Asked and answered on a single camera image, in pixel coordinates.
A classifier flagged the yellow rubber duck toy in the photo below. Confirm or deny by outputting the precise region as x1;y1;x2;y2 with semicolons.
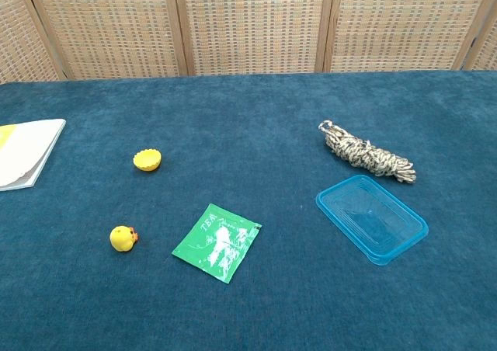
109;225;140;253

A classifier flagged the green tea bag packet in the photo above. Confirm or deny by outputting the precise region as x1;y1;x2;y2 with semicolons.
172;203;262;285

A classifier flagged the yellow scalloped cup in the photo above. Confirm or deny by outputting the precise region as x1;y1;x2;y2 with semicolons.
133;149;163;172

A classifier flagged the blue table cloth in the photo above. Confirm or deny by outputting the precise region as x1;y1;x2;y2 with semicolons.
0;69;497;351

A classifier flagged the blue plastic container lid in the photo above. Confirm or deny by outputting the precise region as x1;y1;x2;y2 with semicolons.
315;174;429;267

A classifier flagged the woven folding screen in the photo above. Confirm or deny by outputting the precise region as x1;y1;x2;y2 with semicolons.
0;0;497;85

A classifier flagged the white and yellow notebook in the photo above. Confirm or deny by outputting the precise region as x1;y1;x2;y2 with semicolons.
0;118;67;193

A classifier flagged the bundled beige patterned rope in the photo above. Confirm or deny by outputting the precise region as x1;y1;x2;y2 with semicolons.
318;120;418;185

